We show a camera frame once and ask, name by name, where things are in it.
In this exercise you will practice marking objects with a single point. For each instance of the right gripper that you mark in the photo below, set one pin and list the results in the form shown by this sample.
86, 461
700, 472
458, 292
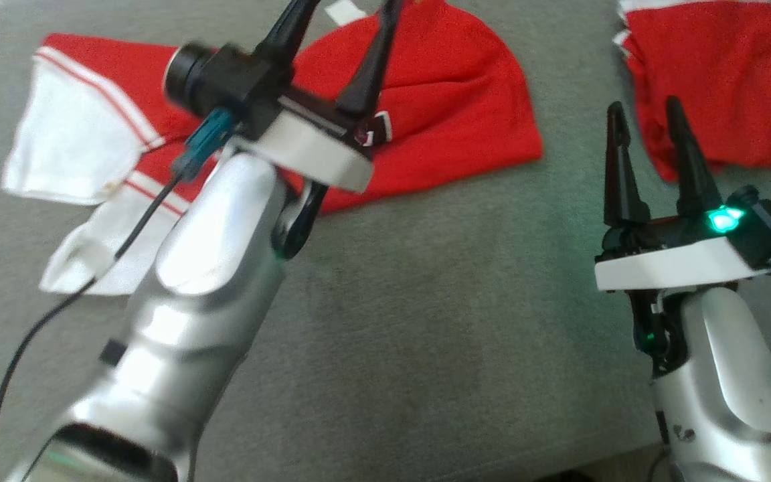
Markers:
673, 264

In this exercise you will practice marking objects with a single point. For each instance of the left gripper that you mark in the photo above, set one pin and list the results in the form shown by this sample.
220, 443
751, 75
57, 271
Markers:
312, 147

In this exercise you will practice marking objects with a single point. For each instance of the red white garment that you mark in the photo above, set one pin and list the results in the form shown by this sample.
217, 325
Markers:
720, 80

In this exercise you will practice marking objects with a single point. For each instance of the red white sports shirt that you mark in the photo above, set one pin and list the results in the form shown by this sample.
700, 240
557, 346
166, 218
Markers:
452, 100

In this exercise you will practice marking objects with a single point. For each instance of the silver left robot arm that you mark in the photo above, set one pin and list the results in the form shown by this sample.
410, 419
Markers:
185, 308

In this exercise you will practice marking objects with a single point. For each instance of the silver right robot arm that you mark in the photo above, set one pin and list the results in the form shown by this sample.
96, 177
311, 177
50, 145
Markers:
733, 388

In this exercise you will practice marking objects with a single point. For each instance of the large grey sofa seat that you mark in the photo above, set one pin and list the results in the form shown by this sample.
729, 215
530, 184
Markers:
459, 321

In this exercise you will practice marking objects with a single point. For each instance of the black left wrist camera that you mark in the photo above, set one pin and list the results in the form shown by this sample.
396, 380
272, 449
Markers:
225, 77

